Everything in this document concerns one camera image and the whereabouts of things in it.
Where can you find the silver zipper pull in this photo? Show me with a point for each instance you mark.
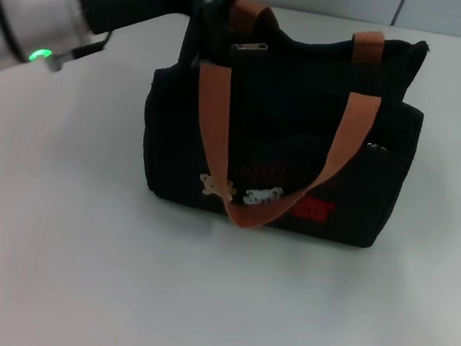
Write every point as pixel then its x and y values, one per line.
pixel 249 47

